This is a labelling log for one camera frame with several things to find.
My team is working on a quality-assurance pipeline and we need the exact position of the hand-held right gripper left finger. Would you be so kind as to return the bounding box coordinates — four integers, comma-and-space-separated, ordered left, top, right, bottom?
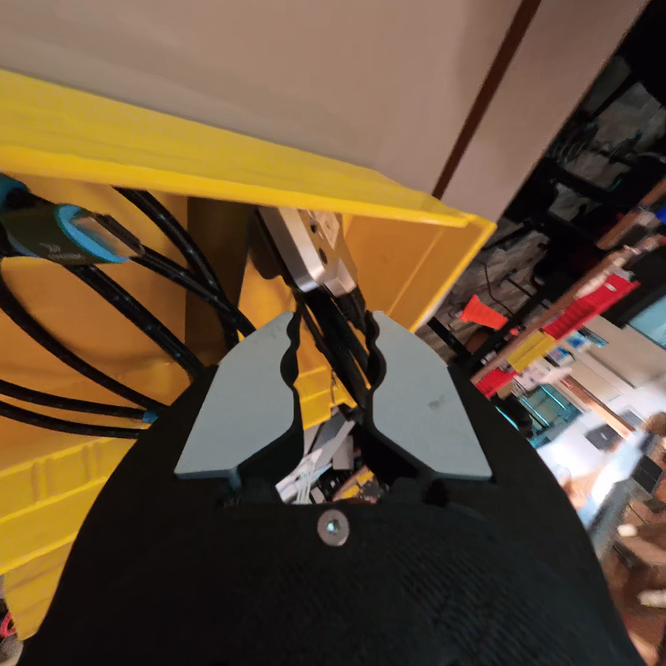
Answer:
174, 311, 305, 482

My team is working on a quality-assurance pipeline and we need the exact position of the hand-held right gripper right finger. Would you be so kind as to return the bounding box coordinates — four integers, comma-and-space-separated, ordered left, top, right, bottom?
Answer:
364, 311, 493, 482

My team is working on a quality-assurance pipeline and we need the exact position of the black silver switch box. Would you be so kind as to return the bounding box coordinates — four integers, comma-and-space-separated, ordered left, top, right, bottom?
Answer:
249, 207, 383, 412

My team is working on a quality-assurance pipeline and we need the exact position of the braided cable with green plugs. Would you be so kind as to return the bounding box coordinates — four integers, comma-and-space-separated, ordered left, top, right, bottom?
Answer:
0, 276, 209, 440
0, 174, 256, 365

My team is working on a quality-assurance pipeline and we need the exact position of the yellow plastic bin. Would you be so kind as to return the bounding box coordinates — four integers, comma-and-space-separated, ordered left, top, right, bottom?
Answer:
0, 68, 497, 641

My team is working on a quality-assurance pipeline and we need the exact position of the red storage bin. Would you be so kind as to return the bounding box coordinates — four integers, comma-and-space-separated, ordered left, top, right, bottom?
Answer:
476, 364, 516, 399
541, 273, 641, 339

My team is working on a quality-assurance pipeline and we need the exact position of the small yellow storage bin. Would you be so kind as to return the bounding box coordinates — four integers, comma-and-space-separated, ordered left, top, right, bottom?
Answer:
507, 330, 560, 373

